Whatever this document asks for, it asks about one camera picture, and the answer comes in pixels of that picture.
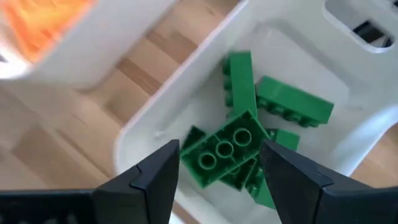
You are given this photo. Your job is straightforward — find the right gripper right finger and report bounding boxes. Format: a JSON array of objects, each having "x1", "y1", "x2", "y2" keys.
[{"x1": 260, "y1": 139, "x2": 374, "y2": 224}]

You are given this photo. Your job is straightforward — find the orange toy brick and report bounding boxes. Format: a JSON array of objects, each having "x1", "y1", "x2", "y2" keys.
[{"x1": 0, "y1": 0, "x2": 94, "y2": 65}]

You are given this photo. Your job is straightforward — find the white plastic bin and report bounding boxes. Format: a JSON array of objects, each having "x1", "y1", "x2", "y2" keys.
[
  {"x1": 113, "y1": 0, "x2": 398, "y2": 224},
  {"x1": 0, "y1": 0, "x2": 178, "y2": 91}
]

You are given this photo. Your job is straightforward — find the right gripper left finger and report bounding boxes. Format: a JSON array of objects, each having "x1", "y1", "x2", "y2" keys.
[{"x1": 93, "y1": 139, "x2": 180, "y2": 224}]

